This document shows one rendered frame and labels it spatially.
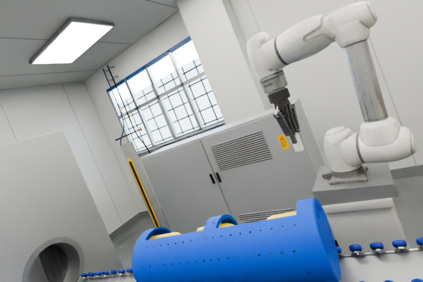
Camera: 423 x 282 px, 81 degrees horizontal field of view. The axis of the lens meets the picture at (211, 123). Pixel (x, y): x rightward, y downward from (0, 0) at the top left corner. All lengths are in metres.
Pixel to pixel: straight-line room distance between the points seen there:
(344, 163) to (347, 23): 0.67
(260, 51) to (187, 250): 0.85
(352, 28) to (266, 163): 1.65
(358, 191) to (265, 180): 1.41
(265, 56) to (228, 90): 2.79
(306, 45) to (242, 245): 0.74
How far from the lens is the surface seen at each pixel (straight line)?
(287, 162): 2.56
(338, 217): 1.52
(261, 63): 0.89
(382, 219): 1.51
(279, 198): 2.76
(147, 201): 1.76
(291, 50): 0.84
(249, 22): 3.85
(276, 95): 0.90
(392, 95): 3.65
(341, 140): 1.43
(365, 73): 1.36
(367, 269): 1.21
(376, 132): 1.37
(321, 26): 0.83
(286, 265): 1.01
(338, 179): 1.50
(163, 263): 1.27
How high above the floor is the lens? 1.68
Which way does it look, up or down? 3 degrees down
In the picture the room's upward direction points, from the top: 22 degrees counter-clockwise
